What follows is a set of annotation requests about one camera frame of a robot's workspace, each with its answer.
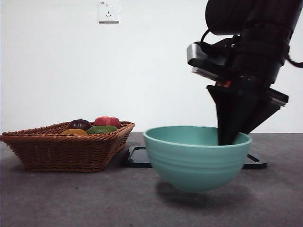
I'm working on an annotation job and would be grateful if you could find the teal ribbed bowl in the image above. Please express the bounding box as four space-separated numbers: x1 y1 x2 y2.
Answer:
143 126 253 193

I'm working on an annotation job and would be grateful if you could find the black rectangular tray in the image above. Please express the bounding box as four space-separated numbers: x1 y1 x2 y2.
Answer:
125 146 268 169

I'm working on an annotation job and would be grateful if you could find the green avocado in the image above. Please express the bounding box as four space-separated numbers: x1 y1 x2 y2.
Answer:
86 125 118 135

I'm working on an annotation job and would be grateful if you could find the black looped cable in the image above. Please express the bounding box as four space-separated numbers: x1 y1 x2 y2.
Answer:
285 53 303 67

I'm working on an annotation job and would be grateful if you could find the white wall socket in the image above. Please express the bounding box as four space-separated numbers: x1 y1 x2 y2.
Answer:
98 0 120 24

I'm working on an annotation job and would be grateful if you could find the black camera cable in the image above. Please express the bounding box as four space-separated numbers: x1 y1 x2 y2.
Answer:
200 28 240 52

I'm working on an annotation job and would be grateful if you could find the brown wicker basket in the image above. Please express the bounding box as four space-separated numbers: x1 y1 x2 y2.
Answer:
0 121 136 173

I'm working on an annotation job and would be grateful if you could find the dark purple fruit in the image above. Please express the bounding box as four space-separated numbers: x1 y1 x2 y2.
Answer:
67 119 92 131

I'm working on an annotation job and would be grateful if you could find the brown kiwi fruit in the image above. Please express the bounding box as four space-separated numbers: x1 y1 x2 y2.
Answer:
60 129 88 136

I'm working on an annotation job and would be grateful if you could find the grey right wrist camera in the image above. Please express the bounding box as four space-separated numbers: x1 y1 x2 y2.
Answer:
186 42 209 66

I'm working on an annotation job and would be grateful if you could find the red fruit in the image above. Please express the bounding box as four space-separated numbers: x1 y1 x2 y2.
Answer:
94 116 121 128

